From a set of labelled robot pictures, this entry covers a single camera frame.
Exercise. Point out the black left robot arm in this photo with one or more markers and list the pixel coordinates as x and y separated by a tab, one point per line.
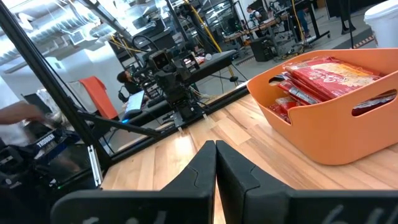
186	109

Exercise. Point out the white flat tablet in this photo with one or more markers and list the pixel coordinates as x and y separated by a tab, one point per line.
134	104

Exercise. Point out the black Trossen control box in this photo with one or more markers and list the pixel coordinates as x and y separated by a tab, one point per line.
46	161

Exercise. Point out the orange snack bag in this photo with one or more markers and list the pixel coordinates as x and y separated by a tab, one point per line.
199	59

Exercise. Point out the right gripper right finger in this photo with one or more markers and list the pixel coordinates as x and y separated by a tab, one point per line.
280	208

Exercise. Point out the silver ventilation duct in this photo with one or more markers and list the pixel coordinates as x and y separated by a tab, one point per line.
62	28

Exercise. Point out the white cloth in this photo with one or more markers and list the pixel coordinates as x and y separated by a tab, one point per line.
77	95

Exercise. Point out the person's hand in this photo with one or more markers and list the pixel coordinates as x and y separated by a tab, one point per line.
31	112

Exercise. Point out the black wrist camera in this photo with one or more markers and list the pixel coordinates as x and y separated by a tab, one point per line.
160	59

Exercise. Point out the silver metal bracket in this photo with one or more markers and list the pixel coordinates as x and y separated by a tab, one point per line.
94	165

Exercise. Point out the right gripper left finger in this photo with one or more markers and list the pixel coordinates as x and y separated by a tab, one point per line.
155	208

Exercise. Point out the black aluminium table frame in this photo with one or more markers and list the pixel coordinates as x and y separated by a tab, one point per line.
227	97

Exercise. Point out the white bucket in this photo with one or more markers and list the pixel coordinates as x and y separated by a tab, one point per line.
382	21

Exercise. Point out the red popcorn bag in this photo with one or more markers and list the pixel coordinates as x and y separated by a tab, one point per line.
329	77
284	104
373	104
298	93

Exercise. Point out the black floor box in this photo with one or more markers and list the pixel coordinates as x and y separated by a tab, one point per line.
262	49

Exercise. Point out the orange plastic basket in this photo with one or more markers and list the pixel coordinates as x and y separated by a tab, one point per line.
329	133

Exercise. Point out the black desk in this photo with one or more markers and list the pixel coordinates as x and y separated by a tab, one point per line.
217	62

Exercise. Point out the wooden workbench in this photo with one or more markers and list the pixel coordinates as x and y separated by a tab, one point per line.
255	28

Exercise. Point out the person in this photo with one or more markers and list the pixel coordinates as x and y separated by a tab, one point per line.
11	133
303	21
127	82
255	15

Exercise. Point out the orange cloth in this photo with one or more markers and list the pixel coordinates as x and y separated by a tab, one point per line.
99	96

